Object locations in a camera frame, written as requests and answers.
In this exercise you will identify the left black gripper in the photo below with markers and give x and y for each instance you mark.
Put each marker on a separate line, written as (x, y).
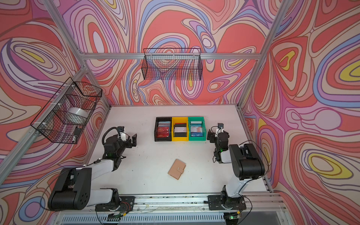
(128, 142)

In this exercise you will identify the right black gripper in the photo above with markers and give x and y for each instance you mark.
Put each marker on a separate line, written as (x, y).
(211, 136)

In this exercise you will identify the tan leather card holder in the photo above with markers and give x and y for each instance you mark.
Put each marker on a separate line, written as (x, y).
(177, 169)

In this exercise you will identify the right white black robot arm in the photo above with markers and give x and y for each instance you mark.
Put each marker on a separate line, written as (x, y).
(246, 166)

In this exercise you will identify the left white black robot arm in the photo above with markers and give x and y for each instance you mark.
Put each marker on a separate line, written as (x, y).
(73, 189)

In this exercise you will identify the blue cards stack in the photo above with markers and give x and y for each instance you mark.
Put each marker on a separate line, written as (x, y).
(196, 129)

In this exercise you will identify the red VIP cards stack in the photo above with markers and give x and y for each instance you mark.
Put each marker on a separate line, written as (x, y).
(163, 129)

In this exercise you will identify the white black cards stack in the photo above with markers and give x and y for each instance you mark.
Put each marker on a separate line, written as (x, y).
(180, 130)

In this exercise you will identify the green plastic bin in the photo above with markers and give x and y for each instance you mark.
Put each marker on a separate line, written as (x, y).
(204, 129)

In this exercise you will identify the black plastic bin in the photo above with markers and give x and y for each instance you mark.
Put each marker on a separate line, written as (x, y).
(158, 119)

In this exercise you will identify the yellow plastic bin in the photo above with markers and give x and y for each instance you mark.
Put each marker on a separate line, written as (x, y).
(179, 120)

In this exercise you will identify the white roll in basket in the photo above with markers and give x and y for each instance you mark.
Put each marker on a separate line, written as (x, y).
(76, 116)

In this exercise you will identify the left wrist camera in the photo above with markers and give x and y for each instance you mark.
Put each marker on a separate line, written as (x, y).
(121, 129)

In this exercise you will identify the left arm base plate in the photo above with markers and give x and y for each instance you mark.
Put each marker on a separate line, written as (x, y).
(125, 204)

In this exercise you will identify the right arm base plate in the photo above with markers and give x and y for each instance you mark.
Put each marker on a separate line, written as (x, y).
(218, 202)

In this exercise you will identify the left black wire basket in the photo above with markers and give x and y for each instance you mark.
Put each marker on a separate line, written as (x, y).
(54, 126)

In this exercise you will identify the black wire basket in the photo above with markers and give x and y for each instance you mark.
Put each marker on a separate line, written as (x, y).
(54, 126)
(184, 64)

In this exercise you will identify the back black wire basket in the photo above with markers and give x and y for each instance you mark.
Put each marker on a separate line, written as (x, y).
(184, 64)

